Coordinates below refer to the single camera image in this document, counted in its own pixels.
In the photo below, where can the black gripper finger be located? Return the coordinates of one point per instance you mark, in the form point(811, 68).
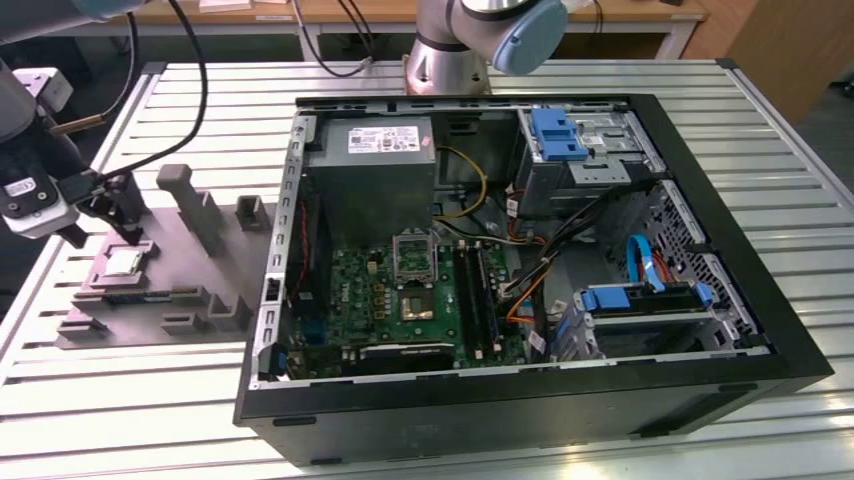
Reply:
point(72, 234)
point(127, 210)

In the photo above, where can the silver CPU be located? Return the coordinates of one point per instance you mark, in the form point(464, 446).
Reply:
point(125, 261)

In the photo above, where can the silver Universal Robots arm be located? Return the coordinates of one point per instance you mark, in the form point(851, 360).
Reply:
point(440, 60)

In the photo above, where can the CPU socket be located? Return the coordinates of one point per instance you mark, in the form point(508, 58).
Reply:
point(416, 306)

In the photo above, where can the grey parts rack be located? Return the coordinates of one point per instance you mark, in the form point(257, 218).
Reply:
point(187, 280)

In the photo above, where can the grey power supply unit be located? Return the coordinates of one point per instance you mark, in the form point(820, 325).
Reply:
point(373, 185)

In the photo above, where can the small white box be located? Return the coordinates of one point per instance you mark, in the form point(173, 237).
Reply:
point(225, 5)

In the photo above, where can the green motherboard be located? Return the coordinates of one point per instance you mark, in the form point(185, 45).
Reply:
point(363, 330)

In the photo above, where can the black graphics card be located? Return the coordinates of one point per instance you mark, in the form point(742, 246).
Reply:
point(403, 356)

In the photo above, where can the black RAM stick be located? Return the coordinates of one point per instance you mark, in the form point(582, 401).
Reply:
point(486, 300)

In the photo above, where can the blue disk carrier empty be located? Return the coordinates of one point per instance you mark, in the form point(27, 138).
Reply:
point(554, 130)

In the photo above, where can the black PC case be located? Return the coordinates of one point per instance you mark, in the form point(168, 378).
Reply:
point(467, 420)

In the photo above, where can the metal drive cage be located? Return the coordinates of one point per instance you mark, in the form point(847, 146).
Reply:
point(600, 172)

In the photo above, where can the hard disk in blue carrier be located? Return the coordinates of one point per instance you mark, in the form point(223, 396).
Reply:
point(610, 299)

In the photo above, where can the metal disk bay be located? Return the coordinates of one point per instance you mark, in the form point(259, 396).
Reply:
point(727, 320)

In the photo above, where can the wooden cabinet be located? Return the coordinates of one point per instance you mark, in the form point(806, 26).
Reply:
point(787, 50)

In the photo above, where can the white wrist camera black plate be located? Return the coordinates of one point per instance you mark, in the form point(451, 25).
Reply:
point(33, 220)

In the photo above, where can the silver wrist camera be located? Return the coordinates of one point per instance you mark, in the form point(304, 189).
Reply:
point(47, 82)

